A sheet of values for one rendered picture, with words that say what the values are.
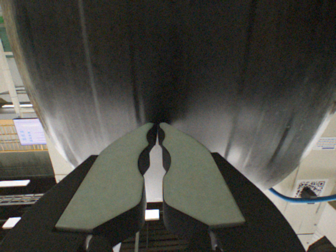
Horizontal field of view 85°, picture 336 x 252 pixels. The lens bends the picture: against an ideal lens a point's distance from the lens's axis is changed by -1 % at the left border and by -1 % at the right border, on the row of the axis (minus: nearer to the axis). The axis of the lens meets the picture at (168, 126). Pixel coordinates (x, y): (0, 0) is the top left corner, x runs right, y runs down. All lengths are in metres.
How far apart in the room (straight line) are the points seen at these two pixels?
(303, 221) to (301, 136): 0.47
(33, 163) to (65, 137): 13.00
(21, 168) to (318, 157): 13.57
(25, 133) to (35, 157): 8.48
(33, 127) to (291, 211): 4.16
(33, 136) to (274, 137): 4.33
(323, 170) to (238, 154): 0.40
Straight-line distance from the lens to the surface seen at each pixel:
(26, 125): 4.35
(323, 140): 0.51
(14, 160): 13.60
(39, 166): 13.09
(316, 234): 1.29
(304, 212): 0.62
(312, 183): 0.56
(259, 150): 0.18
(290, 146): 0.19
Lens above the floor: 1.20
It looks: 22 degrees up
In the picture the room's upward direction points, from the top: 180 degrees clockwise
